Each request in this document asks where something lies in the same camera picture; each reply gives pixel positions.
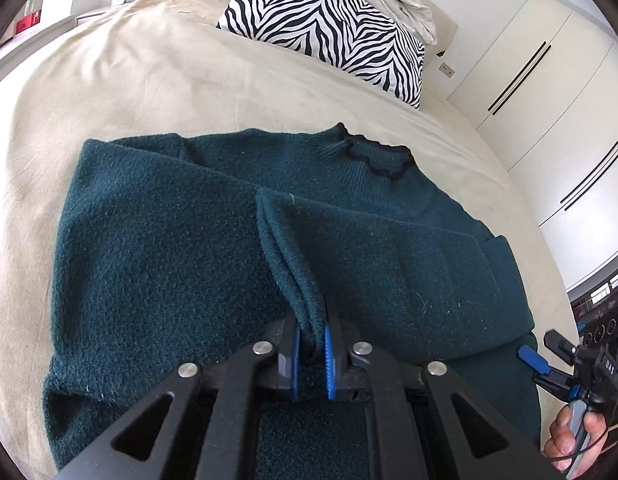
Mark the beige wall socket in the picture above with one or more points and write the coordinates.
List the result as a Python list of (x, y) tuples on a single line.
[(447, 69)]

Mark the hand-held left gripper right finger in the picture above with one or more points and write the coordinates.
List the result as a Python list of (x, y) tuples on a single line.
[(331, 360)]

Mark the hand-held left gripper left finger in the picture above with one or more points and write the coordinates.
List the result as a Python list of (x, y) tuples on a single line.
[(295, 367)]

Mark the bed with beige sheet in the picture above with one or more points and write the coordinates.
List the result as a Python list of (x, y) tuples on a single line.
[(139, 85)]

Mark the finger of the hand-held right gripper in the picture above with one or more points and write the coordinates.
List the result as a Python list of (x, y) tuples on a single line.
[(533, 358), (559, 344)]

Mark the dark cabinet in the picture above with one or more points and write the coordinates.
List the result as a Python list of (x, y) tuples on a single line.
[(599, 300)]

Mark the dark green knit sweater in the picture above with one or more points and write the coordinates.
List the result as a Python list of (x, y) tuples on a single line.
[(164, 240)]

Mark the white nightstand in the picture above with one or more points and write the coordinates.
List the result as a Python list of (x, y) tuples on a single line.
[(94, 16)]

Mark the person's right hand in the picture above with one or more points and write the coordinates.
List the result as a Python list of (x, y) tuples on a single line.
[(564, 440)]

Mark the zebra print pillow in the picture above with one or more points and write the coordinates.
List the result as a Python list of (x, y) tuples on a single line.
[(329, 25)]

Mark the white bay window ledge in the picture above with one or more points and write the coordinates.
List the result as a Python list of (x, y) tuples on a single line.
[(19, 55)]

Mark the red box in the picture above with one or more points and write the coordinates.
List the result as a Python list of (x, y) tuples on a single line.
[(28, 22)]

